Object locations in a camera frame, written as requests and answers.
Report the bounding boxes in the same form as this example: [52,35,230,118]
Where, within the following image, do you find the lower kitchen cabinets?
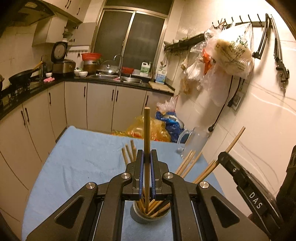
[1,80,170,240]

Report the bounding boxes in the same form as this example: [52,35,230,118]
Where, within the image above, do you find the kitchen cabinets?
[1,80,170,240]
[32,0,91,46]

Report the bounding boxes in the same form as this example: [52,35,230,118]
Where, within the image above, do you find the black kitchen countertop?
[0,72,175,121]

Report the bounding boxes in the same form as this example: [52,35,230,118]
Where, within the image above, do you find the dark kitchen window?
[91,1,174,69]

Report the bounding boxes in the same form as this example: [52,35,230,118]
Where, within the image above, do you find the upper kitchen cabinets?
[32,0,91,46]

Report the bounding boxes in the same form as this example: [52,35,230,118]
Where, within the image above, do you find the wooden chopstick short right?
[193,159,216,183]

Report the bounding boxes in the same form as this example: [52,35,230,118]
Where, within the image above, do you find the wooden chopstick right pair inner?
[195,161,219,183]

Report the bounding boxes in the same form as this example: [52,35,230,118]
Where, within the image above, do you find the wooden chopstick tall right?
[151,152,202,218]

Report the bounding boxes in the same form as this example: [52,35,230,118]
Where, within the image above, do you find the black utensil holder cup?
[130,201,170,225]

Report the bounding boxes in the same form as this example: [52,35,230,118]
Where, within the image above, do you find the blue towel mat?
[21,126,225,241]

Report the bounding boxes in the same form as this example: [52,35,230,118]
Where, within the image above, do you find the long diagonal wooden chopstick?
[121,148,129,165]

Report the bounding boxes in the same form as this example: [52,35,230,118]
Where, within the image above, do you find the clear glass mug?
[177,126,209,159]

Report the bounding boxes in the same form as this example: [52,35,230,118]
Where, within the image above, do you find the blue plastic bag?
[155,111,187,143]

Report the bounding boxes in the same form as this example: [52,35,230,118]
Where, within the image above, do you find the yellow plastic bag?
[112,114,171,142]

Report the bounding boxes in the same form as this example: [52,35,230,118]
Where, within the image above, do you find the wooden cutting board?
[149,81,175,94]

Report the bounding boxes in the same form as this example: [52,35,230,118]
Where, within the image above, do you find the blue label bottle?
[155,70,167,84]

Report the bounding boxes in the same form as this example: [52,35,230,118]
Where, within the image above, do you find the clear hanging plastic bags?
[180,41,231,106]

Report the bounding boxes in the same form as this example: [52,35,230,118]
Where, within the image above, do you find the chrome sink faucet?
[113,54,123,78]

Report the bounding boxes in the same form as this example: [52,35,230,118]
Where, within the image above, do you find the glass pot lid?
[99,60,119,75]

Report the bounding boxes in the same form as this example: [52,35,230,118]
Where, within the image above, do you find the white printed hanging bag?
[205,23,254,79]

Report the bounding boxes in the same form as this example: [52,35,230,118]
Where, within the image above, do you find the black rice cooker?
[51,41,76,75]

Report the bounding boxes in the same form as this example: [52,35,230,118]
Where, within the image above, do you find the white detergent jug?
[140,62,151,77]

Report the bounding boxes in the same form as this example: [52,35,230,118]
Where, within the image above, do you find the black frying pan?
[9,61,43,86]

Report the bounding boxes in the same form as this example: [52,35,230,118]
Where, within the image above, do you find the red basin on pot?
[82,53,101,61]

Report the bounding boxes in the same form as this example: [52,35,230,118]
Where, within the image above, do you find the black range hood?
[5,1,55,27]

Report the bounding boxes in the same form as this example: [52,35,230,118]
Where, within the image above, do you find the black power cable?
[208,75,246,133]

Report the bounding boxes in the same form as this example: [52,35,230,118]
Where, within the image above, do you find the black wall hook rail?
[164,14,265,53]

